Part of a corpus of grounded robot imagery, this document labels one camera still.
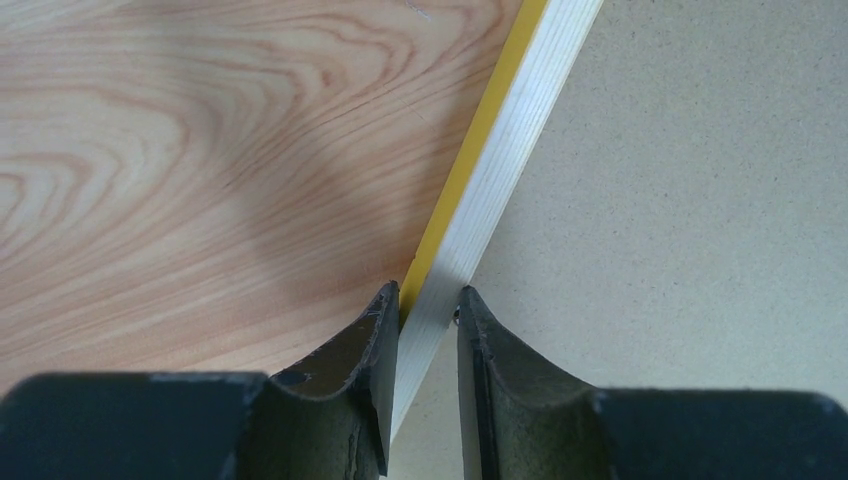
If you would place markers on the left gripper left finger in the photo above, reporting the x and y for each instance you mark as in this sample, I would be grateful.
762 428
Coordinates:
327 416

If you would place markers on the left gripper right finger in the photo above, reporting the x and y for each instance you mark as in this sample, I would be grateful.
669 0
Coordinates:
523 417

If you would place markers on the brown cardboard backing board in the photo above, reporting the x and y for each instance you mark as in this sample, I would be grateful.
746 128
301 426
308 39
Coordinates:
682 219

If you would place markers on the yellow wooden picture frame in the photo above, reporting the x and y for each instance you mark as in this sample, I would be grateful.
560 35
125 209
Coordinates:
537 56

